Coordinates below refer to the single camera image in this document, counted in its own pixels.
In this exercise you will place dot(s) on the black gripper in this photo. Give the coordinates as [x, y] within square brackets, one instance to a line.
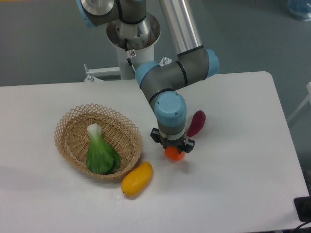
[176, 140]

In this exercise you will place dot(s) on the orange fruit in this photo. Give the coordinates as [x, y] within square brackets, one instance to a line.
[173, 153]

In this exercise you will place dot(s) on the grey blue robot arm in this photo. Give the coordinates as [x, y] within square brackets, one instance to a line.
[158, 81]

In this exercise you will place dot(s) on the purple sweet potato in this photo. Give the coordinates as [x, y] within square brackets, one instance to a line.
[197, 123]

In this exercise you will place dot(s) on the yellow mango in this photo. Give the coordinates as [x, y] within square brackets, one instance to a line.
[137, 180]

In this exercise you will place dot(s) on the green bok choy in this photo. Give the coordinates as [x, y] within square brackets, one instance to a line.
[101, 157]

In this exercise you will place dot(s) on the woven wicker basket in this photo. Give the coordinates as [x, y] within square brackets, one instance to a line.
[72, 140]

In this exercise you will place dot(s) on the black device on table edge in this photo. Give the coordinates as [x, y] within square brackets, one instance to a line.
[303, 208]

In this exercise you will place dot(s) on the white furniture leg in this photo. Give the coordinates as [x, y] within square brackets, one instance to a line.
[301, 109]

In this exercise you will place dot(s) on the white pedestal base frame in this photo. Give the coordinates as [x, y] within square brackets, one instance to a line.
[102, 74]

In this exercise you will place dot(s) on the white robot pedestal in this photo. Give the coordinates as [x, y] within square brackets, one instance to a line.
[134, 43]

